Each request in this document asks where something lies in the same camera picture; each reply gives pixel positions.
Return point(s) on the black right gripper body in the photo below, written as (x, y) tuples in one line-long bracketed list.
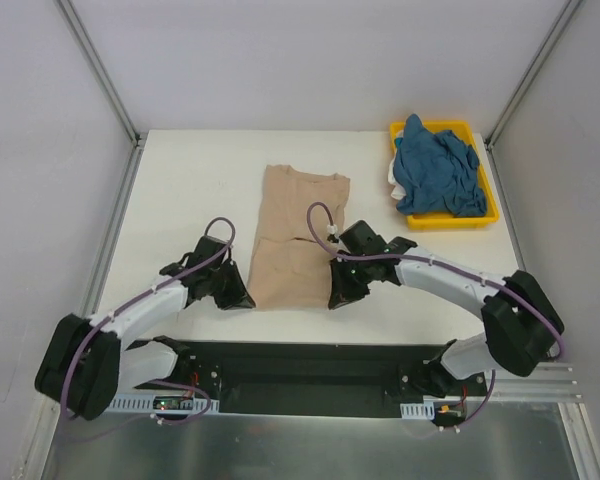
[(350, 278)]

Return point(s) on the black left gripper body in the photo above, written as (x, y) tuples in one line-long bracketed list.
[(222, 282)]

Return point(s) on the beige t shirt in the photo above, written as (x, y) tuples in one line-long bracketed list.
[(288, 268)]

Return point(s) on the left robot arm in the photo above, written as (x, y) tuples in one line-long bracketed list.
[(91, 359)]

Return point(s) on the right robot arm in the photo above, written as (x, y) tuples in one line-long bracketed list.
[(520, 324)]

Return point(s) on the white cloth in bin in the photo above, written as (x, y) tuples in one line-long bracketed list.
[(398, 191)]

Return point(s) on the blue t shirt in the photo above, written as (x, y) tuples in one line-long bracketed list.
[(441, 173)]

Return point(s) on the yellow plastic bin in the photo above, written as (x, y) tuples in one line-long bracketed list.
[(445, 221)]

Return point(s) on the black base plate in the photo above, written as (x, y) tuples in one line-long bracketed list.
[(360, 381)]

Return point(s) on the right white cable duct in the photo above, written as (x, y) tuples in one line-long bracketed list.
[(417, 411)]

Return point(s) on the white cable duct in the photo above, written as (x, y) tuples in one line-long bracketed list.
[(417, 411), (161, 404)]

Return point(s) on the left white cable duct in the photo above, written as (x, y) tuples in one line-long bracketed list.
[(161, 404)]

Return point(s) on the aluminium front rail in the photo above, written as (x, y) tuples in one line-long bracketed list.
[(549, 382)]

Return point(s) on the left aluminium frame post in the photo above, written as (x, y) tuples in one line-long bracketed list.
[(78, 30)]

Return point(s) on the aluminium frame post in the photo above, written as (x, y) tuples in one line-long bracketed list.
[(559, 26), (78, 30)]

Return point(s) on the right aluminium frame post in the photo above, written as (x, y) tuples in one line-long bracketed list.
[(559, 26)]

